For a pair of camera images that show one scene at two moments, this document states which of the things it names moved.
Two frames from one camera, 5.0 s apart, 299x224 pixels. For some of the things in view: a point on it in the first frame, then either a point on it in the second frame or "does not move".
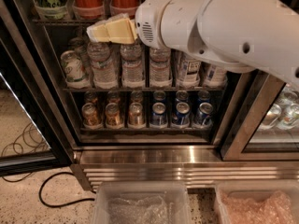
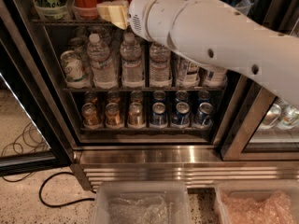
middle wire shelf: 147,88 does not move
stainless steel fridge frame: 137,113 does not move
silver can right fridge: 289,118 does not move
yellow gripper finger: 99,33 → 103,8
